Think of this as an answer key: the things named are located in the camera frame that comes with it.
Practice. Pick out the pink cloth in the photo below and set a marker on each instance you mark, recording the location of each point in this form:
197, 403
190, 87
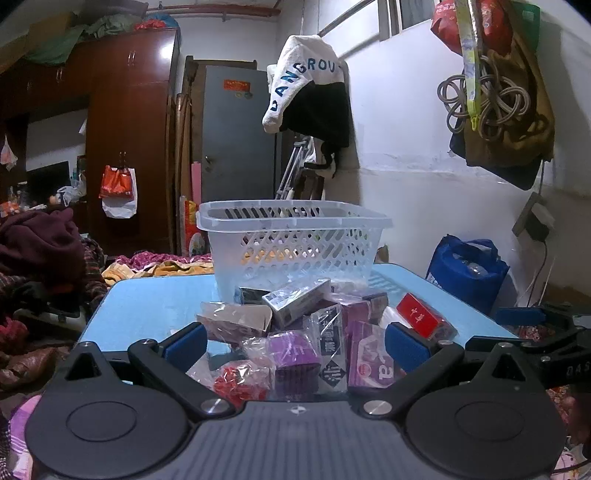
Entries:
18, 438

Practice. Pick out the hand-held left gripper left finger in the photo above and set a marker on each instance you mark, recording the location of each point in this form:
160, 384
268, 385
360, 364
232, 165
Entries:
187, 346

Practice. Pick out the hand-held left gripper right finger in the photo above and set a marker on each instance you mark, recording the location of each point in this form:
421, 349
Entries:
406, 353

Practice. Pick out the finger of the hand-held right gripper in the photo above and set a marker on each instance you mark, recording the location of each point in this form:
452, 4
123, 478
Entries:
521, 316
489, 345

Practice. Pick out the yellow-green strip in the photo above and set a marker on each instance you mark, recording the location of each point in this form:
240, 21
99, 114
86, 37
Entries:
472, 92

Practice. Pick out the floral yellow blanket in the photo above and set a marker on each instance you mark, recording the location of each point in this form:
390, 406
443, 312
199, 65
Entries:
161, 267

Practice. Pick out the red door sticker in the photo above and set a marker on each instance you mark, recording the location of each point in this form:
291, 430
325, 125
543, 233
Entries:
236, 86

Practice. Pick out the pink hanging plastic bag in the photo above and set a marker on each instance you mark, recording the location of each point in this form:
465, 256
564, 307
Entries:
8, 154

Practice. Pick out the plain purple box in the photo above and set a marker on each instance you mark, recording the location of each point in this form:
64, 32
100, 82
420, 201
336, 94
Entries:
353, 311

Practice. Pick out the red hanging bag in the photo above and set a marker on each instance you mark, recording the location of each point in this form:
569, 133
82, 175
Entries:
496, 23

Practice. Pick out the brown hanging bag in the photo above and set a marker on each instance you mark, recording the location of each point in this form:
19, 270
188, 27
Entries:
531, 134

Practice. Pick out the red floral cloth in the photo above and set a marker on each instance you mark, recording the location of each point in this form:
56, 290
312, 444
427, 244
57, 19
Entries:
570, 415

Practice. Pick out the black monitor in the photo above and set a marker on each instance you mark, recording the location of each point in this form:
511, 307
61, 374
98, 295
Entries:
46, 182

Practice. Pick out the black charger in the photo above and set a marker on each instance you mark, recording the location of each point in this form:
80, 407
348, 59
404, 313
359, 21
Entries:
536, 230

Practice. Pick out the green hanging bag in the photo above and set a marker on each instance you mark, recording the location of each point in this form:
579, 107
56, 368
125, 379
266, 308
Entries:
526, 23

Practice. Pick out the black and white packet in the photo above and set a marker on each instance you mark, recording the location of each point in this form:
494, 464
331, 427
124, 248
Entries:
330, 350

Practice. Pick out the maroon cloth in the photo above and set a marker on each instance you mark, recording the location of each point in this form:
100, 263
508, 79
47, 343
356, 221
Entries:
37, 244

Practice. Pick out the dark purple box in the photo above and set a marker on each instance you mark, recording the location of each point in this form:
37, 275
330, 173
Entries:
377, 304

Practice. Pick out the black box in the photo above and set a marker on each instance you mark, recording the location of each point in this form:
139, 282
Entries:
251, 295

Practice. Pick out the brown wooden wardrobe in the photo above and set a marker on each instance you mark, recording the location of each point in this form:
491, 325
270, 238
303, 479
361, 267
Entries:
129, 115

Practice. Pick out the red box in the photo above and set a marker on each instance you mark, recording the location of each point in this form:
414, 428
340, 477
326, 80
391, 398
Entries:
418, 314

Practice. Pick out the wooden boards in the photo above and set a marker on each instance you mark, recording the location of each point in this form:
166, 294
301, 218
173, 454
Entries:
182, 138

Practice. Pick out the white plastic basket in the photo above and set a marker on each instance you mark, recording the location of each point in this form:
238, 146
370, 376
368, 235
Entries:
295, 258

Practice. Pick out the striped cloth pile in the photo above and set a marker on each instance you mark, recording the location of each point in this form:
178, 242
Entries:
46, 304

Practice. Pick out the brown packet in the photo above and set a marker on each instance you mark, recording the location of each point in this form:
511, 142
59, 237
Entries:
231, 321

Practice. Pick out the wall socket board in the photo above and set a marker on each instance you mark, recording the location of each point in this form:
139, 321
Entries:
524, 217

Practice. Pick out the silver box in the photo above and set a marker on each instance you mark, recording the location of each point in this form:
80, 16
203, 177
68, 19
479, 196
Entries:
295, 300

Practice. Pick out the lavender round packet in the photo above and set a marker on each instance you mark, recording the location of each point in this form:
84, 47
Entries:
291, 355

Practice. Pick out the red and white plastic bag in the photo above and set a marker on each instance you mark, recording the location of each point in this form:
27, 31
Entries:
117, 184

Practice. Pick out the purple box with white print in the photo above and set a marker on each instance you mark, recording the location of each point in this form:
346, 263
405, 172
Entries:
369, 360

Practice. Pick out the window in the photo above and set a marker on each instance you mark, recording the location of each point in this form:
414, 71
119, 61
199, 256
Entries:
411, 14

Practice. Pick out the pink roll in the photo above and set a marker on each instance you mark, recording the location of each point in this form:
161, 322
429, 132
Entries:
196, 189

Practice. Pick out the white and black jacket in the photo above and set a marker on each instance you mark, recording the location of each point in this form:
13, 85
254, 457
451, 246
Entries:
300, 60

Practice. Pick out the green cloth bundle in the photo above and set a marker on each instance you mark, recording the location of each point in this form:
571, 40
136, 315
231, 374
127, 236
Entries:
60, 46

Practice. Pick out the printed red sack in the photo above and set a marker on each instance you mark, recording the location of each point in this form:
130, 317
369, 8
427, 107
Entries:
194, 230

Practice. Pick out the metal folding frame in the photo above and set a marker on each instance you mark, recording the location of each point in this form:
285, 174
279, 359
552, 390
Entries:
291, 166

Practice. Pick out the blue shopping bag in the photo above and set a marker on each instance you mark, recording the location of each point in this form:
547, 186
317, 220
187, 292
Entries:
461, 277

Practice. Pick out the red crinkled packet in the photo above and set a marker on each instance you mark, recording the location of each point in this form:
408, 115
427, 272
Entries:
240, 383

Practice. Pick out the grey metal door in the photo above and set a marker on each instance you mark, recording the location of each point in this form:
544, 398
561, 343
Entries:
235, 138

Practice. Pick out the dark blue hanging bag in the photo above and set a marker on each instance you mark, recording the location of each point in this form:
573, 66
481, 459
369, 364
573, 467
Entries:
521, 177

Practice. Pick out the red ceiling pipe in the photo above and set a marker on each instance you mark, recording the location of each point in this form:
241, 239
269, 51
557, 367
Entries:
231, 13

